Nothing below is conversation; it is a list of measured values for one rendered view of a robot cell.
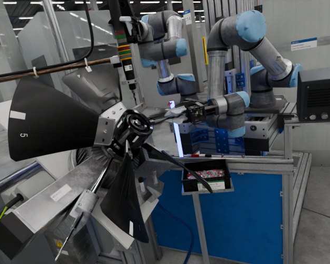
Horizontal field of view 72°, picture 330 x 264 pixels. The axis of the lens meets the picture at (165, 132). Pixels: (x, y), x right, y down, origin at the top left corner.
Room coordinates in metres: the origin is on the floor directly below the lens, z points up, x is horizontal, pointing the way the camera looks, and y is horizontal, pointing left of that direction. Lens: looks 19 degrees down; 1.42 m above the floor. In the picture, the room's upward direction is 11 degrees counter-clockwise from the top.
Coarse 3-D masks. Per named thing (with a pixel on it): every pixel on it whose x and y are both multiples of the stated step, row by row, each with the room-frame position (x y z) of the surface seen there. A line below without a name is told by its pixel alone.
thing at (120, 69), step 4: (112, 60) 0.82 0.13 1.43; (116, 60) 0.82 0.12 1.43; (116, 64) 0.82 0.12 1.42; (120, 64) 0.82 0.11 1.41; (120, 68) 0.82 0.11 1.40; (120, 72) 0.82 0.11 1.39; (120, 76) 0.82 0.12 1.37; (124, 76) 0.82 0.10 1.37; (120, 80) 0.82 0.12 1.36; (124, 80) 0.82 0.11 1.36; (128, 80) 0.82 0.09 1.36; (132, 80) 0.81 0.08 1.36; (136, 80) 0.81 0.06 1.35; (140, 80) 0.84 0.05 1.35; (124, 84) 0.82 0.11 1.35
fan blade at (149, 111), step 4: (148, 108) 1.07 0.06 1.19; (152, 108) 1.07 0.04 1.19; (160, 108) 1.06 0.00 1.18; (164, 108) 1.07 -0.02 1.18; (144, 112) 1.02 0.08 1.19; (148, 112) 1.01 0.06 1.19; (152, 112) 1.00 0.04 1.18; (156, 112) 0.99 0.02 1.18; (160, 112) 0.97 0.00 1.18; (164, 112) 0.97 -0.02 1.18; (148, 116) 0.92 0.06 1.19; (152, 116) 0.90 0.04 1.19; (156, 116) 0.89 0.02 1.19; (160, 116) 0.90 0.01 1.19; (168, 116) 0.90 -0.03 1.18; (172, 116) 0.91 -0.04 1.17; (176, 116) 0.93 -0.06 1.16
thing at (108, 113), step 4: (116, 104) 0.83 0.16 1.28; (120, 104) 0.82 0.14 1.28; (108, 108) 0.82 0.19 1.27; (112, 108) 0.82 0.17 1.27; (116, 108) 0.82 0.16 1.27; (124, 108) 0.81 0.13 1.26; (104, 112) 0.81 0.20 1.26; (108, 112) 0.81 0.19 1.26; (116, 112) 0.81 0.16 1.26; (120, 112) 0.80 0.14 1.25; (104, 116) 0.80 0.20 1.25; (108, 116) 0.80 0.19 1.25; (112, 116) 0.80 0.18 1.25; (116, 116) 0.79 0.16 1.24; (116, 120) 0.78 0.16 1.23
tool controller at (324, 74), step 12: (300, 72) 0.92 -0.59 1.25; (312, 72) 0.89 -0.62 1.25; (324, 72) 0.87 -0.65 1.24; (300, 84) 0.87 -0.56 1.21; (312, 84) 0.84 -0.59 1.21; (324, 84) 0.82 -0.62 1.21; (300, 96) 0.87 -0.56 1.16; (312, 96) 0.85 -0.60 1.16; (324, 96) 0.83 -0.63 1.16; (300, 108) 0.88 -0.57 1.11; (312, 108) 0.86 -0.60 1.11; (324, 108) 0.84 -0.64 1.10; (300, 120) 0.89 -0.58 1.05; (312, 120) 0.87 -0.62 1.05; (324, 120) 0.86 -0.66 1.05
